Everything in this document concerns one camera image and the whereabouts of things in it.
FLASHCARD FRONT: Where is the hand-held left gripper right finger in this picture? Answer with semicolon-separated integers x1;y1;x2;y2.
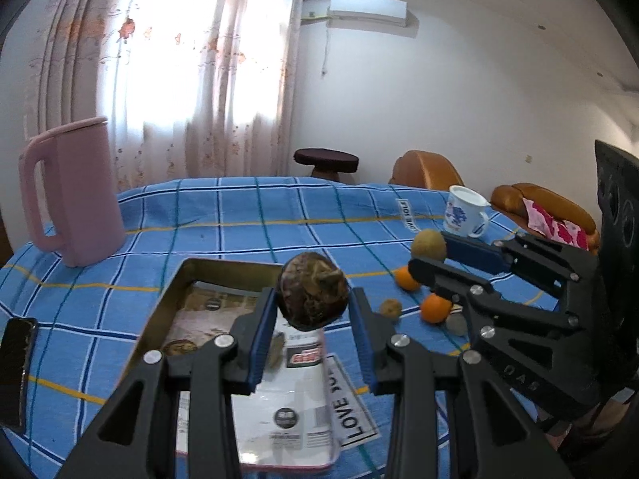
348;287;575;479

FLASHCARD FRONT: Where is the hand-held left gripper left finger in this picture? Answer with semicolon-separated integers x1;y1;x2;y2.
55;287;280;479

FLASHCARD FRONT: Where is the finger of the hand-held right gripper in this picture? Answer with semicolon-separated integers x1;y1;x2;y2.
443;232;600;303
408;257;600;410

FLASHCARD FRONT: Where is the small orange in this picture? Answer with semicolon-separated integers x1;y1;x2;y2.
396;267;423;291
420;293;452;324

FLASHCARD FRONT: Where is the green-brown kiwi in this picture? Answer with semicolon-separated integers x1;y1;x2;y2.
411;228;447;263

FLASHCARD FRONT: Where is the dark brown round fruit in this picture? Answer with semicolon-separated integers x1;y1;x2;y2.
277;253;349;331

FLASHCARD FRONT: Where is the pink metal tin box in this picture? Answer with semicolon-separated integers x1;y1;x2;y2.
119;258;345;471

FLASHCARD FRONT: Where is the white mug with blue print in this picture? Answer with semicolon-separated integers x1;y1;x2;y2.
443;185;491;239

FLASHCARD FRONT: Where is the pink floral cloth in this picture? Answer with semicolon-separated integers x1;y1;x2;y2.
522;198;590;249

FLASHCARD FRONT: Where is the printed paper leaflet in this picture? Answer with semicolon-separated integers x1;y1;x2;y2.
172;282;341;465

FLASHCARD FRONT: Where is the blue plaid tablecloth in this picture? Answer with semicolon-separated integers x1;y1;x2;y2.
0;176;600;479

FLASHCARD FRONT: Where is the dark round wooden stool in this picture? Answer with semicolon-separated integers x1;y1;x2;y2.
294;148;360;183

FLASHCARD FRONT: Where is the pink electric kettle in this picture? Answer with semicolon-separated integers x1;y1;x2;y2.
19;116;125;267

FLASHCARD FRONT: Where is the black smartphone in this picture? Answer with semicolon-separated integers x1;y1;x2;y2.
0;317;39;435

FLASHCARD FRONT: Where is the sheer floral curtain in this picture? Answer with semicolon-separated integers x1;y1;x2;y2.
25;0;313;195

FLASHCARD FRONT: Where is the white wall air conditioner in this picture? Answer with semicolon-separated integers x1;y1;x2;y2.
327;0;407;28

